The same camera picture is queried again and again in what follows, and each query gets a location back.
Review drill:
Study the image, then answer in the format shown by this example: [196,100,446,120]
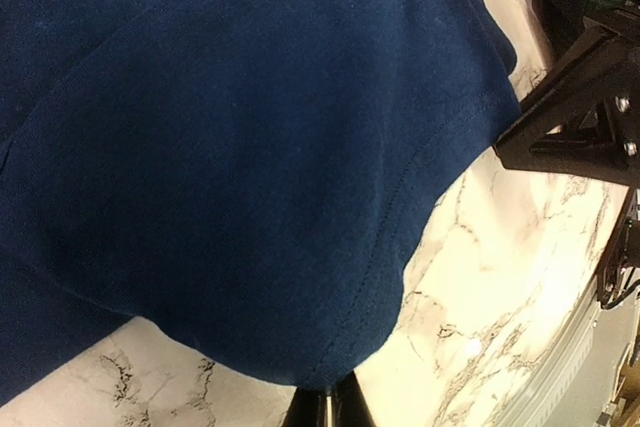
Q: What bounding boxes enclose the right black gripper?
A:
[494,0,639,187]

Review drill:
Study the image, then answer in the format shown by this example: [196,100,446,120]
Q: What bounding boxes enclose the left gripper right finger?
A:
[331,372,376,427]

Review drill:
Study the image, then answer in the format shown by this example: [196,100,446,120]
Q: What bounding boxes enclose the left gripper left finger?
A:
[281,388,330,427]

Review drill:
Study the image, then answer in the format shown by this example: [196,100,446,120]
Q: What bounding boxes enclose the navy blue t-shirt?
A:
[1,0,520,402]

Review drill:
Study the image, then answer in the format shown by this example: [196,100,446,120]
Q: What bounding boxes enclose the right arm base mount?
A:
[596,187,639,311]

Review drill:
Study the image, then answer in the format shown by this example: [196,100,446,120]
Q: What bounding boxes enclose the front aluminium rail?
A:
[496,281,639,426]

